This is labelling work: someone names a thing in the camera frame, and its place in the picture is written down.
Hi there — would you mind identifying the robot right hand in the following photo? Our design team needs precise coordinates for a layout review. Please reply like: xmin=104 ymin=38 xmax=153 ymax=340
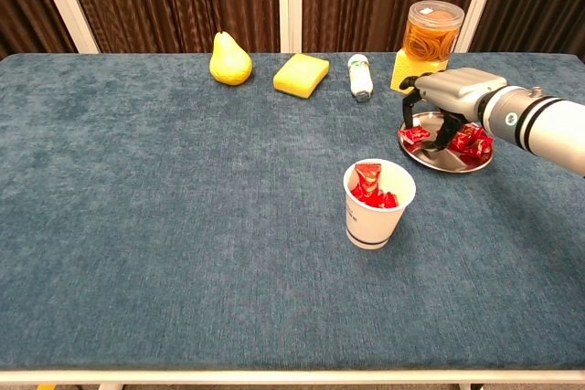
xmin=399 ymin=68 xmax=508 ymax=152

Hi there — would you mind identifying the yellow perforated block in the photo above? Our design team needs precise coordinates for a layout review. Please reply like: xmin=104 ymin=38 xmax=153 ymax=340
xmin=389 ymin=47 xmax=450 ymax=92

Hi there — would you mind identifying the clear jar of rubber bands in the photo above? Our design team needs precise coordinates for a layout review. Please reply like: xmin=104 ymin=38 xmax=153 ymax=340
xmin=401 ymin=0 xmax=466 ymax=62

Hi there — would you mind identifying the round metal plate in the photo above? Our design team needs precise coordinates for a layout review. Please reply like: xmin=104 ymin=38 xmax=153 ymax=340
xmin=398 ymin=111 xmax=495 ymax=174

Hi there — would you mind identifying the small white bottle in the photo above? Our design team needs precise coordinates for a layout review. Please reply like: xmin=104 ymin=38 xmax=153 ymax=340
xmin=346 ymin=53 xmax=375 ymax=103

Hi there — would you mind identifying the white paper cup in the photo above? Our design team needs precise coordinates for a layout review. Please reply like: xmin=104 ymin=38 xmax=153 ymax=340
xmin=342 ymin=157 xmax=418 ymax=251

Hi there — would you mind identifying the yellow sponge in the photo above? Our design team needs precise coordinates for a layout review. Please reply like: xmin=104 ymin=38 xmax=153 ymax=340
xmin=272 ymin=52 xmax=331 ymax=100

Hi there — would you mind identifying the yellow pear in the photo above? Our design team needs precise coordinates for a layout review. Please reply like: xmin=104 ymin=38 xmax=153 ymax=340
xmin=208 ymin=26 xmax=253 ymax=87

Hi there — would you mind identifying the blue table cloth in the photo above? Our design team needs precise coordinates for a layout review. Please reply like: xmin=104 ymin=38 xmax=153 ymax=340
xmin=0 ymin=51 xmax=585 ymax=372

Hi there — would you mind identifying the white table frame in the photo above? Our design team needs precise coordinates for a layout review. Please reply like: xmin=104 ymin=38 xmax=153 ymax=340
xmin=0 ymin=367 xmax=585 ymax=390

